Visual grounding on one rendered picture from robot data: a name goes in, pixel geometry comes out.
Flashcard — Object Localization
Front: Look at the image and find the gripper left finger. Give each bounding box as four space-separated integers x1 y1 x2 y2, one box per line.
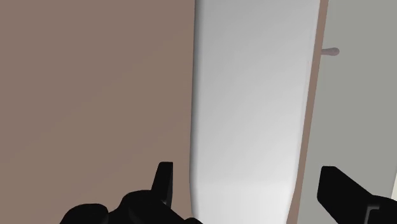
59 161 204 224

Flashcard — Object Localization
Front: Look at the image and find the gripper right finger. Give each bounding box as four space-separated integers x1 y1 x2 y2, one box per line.
317 165 397 224

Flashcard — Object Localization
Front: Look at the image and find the white toilet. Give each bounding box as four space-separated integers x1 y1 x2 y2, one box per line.
190 0 321 224

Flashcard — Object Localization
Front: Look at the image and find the grey door with handle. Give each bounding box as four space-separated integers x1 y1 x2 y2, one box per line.
296 0 397 224

